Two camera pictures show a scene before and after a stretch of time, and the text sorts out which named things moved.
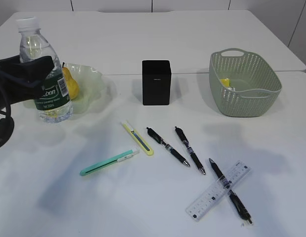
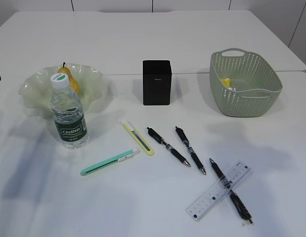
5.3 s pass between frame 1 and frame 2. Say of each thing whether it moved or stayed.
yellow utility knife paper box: stayed
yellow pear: stayed
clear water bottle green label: moved
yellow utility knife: stayed
